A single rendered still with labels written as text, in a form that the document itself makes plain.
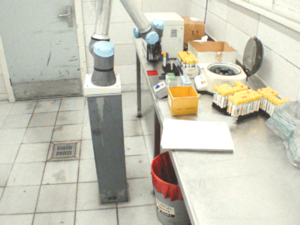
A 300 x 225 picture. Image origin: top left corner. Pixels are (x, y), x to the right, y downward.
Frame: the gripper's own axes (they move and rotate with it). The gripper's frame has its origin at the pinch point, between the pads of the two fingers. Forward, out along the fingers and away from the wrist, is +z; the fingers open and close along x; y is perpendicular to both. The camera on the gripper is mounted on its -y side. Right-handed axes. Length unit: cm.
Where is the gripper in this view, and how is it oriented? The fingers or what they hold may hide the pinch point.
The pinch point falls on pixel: (153, 56)
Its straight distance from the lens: 214.4
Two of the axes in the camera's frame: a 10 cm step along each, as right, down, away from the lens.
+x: 9.9, -0.7, 1.3
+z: -0.7, 5.1, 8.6
